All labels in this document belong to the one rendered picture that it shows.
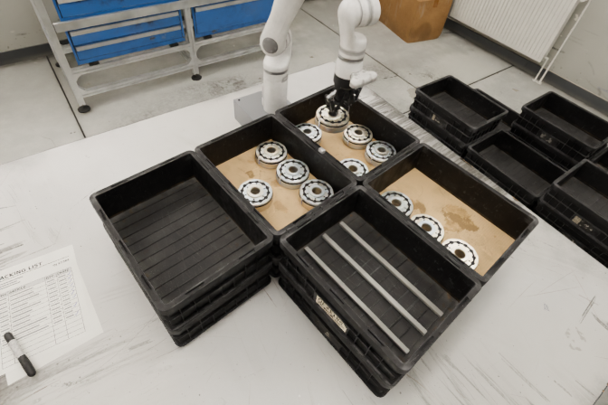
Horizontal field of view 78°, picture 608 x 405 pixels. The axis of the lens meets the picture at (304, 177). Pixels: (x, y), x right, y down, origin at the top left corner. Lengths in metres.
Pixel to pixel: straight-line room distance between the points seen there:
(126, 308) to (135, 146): 0.64
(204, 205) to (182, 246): 0.14
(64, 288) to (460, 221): 1.14
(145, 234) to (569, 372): 1.17
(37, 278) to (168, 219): 0.39
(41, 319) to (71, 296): 0.08
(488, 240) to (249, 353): 0.73
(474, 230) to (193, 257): 0.80
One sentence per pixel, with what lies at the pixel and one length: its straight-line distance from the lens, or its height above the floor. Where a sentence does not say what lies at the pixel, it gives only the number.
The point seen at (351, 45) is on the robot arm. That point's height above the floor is 1.24.
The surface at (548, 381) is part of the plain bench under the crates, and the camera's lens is 1.26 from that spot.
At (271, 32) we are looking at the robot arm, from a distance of 1.30.
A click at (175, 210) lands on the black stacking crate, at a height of 0.83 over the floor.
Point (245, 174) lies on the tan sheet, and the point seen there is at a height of 0.83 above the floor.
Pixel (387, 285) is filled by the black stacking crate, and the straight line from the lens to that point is 1.03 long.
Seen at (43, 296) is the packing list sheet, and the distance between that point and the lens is 1.26.
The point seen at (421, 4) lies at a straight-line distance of 3.88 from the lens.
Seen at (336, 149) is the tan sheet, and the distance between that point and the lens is 1.31.
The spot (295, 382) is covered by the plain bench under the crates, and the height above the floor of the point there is 0.70.
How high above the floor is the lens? 1.70
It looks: 47 degrees down
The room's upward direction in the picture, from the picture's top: 7 degrees clockwise
